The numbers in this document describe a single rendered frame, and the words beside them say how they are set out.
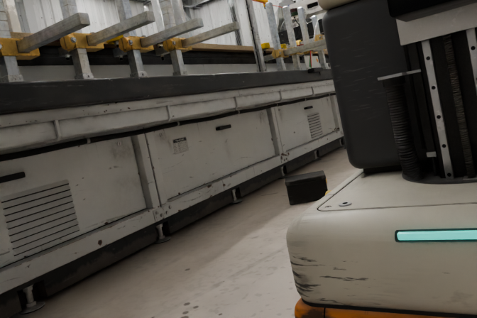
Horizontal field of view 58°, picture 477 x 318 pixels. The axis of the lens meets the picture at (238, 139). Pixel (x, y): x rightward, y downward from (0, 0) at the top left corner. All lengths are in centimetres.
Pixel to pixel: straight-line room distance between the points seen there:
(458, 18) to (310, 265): 53
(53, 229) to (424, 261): 127
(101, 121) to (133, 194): 47
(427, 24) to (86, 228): 135
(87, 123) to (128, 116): 18
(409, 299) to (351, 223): 14
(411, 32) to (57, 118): 103
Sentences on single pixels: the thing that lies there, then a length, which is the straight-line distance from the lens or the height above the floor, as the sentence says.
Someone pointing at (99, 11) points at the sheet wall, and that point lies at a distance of 1183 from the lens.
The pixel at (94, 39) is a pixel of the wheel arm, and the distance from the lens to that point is 152.
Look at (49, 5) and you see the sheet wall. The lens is 1100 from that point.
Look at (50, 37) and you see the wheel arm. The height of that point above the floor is 79.
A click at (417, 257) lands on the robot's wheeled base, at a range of 74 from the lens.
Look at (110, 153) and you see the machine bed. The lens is 184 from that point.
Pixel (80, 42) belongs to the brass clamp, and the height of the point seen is 82.
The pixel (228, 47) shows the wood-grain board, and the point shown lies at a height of 88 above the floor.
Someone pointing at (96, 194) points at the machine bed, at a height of 30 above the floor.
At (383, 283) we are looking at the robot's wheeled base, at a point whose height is 17.
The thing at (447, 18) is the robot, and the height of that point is 59.
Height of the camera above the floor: 48
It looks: 3 degrees down
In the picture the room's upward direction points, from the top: 12 degrees counter-clockwise
